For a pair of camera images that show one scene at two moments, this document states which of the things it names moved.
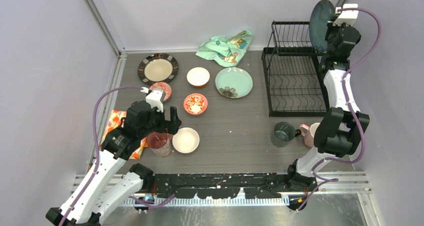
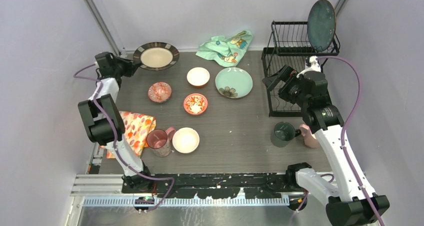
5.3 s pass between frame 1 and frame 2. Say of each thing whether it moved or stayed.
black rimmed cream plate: moved
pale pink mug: stayed
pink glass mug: stayed
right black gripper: moved
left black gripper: moved
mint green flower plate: stayed
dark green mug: stayed
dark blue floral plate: stayed
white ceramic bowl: stayed
